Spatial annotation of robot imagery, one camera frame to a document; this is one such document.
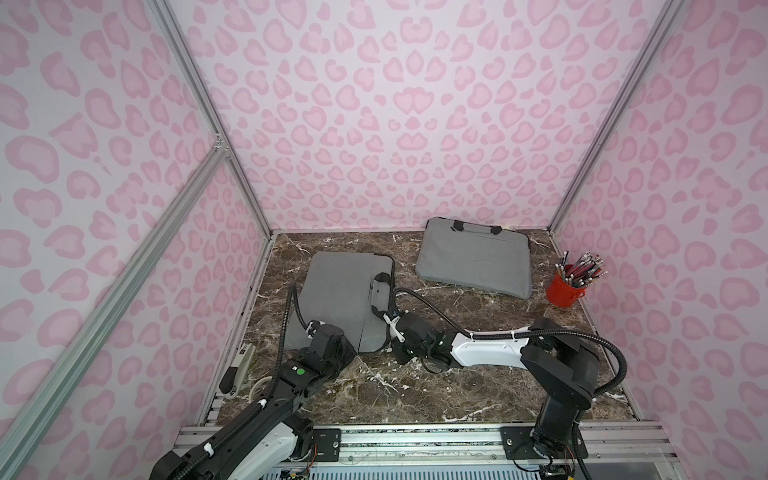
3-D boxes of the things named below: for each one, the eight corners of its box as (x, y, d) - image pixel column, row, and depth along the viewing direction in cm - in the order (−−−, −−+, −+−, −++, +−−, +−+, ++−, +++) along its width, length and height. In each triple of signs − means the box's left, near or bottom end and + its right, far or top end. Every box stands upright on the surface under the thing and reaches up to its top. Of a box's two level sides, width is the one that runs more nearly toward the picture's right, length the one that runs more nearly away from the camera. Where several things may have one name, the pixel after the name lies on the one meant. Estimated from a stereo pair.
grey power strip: (221, 396, 83) (213, 390, 79) (249, 348, 92) (242, 341, 88) (233, 399, 82) (225, 394, 78) (260, 351, 91) (253, 344, 87)
